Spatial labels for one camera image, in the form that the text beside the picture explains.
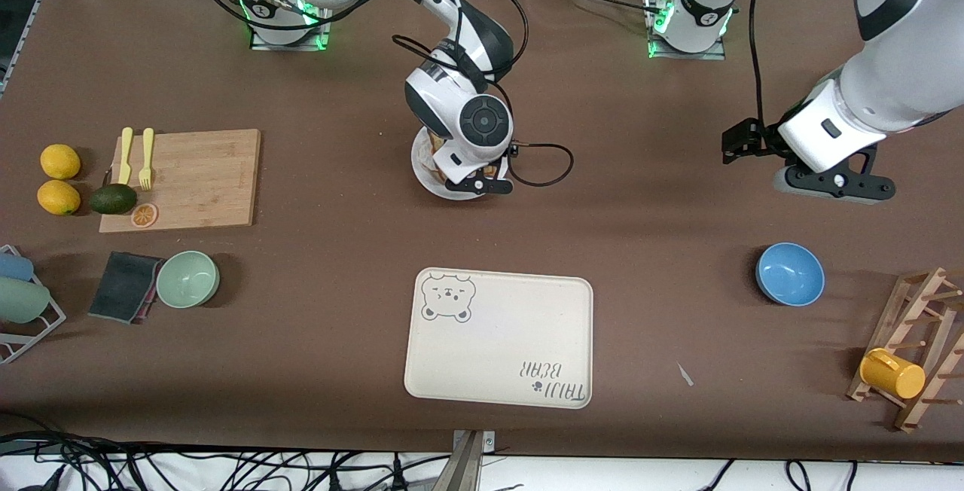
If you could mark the white round plate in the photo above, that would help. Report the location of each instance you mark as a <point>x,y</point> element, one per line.
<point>423,176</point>

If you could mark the pale blue cup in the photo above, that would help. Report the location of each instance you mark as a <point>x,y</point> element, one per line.
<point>15,266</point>

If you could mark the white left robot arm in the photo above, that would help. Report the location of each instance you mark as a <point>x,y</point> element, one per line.
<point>896,84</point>

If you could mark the orange fruit slice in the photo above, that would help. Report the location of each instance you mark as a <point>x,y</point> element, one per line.
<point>144,215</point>

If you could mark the blue bowl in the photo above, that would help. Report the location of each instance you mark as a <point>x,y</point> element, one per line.
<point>791,274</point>

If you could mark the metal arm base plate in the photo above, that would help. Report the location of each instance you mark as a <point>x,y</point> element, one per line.
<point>689,55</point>
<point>324,35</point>

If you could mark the wooden cutting board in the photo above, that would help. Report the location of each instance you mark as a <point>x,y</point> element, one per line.
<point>203,178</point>

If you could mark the dark green avocado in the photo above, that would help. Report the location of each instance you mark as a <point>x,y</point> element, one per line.
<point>113,199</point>

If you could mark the small grey paper scrap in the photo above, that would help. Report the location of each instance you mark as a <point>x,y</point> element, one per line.
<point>685,374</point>

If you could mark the wooden cup rack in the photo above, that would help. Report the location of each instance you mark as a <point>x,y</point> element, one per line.
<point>907,303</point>

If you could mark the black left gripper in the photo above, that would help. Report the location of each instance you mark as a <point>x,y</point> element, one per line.
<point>761,140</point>

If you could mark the aluminium camera mount post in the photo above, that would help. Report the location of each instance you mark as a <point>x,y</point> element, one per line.
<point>468,465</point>

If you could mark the yellow plastic cup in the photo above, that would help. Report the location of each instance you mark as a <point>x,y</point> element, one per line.
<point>892,374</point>

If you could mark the yellow lemon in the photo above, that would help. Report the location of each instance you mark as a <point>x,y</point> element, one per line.
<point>60,161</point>
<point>59,197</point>

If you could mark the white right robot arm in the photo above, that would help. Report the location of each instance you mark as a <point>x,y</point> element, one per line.
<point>452,103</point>

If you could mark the pale green bowl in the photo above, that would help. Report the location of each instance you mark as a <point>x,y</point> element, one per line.
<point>187,279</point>

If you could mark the dark grey sponge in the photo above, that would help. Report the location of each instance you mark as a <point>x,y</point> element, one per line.
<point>124,286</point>

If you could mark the yellow plastic knife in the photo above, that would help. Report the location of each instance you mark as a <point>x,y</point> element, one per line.
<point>126,152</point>

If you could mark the pale green cup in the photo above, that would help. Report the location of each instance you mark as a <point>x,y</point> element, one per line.
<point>22,300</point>

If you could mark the cream bear print tray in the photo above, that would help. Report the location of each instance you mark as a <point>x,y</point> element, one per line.
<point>497,340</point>

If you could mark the yellow plastic fork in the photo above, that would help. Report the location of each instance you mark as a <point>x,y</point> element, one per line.
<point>147,156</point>

